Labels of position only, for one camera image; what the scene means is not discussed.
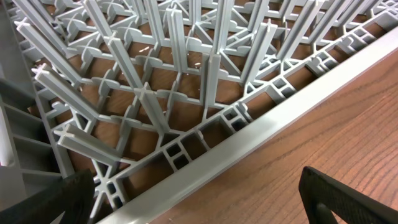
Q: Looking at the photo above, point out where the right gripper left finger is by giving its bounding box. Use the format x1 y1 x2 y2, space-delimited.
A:
1 169 95 224

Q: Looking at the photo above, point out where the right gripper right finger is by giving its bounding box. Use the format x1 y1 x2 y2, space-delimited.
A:
298 166 397 224

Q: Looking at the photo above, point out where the grey dishwasher rack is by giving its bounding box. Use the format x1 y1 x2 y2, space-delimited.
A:
1 1 397 223

